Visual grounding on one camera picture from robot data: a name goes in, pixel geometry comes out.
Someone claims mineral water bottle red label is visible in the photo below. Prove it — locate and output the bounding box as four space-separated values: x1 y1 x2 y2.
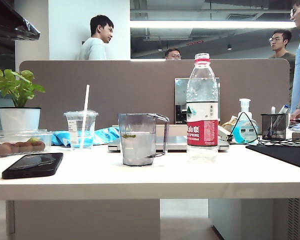
186 52 220 163

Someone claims blue hand sanitizer pump bottle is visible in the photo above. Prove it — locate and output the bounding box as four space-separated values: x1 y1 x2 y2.
231 98 260 145

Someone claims clear plastic pitcher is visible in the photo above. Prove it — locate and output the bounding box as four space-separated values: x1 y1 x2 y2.
117 112 170 167

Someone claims silver Dell laptop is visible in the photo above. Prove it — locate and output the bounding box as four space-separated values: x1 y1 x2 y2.
107 134 230 153

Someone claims silver framed mirror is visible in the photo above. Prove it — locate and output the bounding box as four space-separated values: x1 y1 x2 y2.
174 77 221 125

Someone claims blue patterned cloth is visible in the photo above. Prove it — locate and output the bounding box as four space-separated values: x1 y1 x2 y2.
51 126 121 147

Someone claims brown desk partition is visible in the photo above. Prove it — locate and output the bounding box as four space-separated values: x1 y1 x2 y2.
19 59 291 125

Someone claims white drinking straw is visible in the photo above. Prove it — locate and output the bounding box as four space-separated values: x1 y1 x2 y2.
79 84 90 148

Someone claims seated man behind partition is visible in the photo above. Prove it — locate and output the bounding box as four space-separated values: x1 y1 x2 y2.
164 47 182 60

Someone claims clear plastic drink cup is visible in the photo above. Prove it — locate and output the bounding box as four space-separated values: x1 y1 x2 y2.
63 110 100 150

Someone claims white stapler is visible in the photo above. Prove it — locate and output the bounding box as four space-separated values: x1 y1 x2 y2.
217 124 232 144

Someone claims gold crumpled wrapper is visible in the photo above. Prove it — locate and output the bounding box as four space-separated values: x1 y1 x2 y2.
222 116 238 128

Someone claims man in pale grey shirt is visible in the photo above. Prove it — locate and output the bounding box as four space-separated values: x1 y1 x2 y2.
77 14 115 61

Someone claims long ceiling light strip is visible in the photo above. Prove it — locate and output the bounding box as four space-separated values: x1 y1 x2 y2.
129 20 297 29

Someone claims brown kiwi fruit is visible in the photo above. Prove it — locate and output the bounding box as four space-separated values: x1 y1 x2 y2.
20 141 35 153
32 140 46 152
0 142 13 157
9 141 23 154

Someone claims black mesh pen holder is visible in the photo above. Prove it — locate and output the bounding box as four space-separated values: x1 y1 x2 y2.
260 113 290 141

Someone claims black smartphone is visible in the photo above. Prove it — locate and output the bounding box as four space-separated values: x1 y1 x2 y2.
1 152 64 180

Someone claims white plant pot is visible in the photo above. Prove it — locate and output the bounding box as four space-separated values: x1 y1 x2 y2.
0 106 42 131

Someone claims clear plastic fruit container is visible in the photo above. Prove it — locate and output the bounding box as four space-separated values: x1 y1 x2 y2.
0 129 55 158

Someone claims blue and white marker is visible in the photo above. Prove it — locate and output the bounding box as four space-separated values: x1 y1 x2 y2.
279 104 291 116

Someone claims black desk mat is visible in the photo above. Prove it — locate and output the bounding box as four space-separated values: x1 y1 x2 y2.
245 144 300 171

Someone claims green leafy plant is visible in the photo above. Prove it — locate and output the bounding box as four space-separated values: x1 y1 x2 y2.
0 67 46 108

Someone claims white vented cabinet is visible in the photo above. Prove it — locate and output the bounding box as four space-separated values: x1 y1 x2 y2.
208 198 300 240

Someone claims man with glasses dark shirt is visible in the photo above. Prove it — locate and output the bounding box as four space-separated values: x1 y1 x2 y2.
269 29 296 101

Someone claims black plastic-wrapped shelf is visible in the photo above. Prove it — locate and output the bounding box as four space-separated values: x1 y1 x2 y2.
0 0 41 41

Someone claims black desk cable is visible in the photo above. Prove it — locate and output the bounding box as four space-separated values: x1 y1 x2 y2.
227 111 300 147

